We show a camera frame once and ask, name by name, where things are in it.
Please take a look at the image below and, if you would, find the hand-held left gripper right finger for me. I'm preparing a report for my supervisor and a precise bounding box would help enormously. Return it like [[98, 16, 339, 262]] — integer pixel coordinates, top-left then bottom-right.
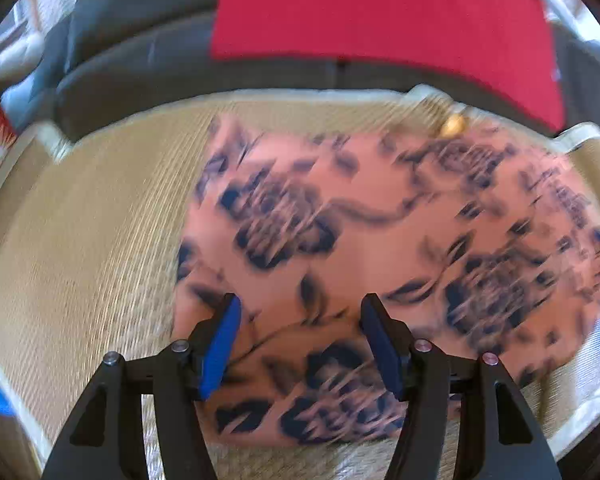
[[360, 292, 563, 480]]

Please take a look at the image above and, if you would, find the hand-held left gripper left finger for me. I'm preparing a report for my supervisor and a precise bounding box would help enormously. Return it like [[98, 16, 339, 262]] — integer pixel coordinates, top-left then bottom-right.
[[40, 292, 243, 480]]

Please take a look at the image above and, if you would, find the orange floral blouse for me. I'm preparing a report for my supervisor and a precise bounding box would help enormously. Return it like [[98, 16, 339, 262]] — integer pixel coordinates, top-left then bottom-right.
[[172, 110, 600, 446]]

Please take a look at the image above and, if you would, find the woven straw mat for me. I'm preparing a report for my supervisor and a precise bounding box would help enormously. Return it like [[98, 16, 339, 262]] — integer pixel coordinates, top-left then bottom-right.
[[0, 85, 600, 480]]

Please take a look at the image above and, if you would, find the dark grey sofa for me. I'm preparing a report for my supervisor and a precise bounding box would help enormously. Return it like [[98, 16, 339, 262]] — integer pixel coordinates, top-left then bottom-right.
[[2, 0, 600, 143]]

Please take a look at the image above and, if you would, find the red cloth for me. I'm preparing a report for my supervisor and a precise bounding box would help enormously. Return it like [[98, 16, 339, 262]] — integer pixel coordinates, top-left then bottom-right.
[[209, 0, 567, 136]]

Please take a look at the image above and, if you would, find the dotted cream curtain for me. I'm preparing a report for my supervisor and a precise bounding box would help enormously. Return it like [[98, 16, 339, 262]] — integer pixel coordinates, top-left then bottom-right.
[[5, 0, 81, 51]]

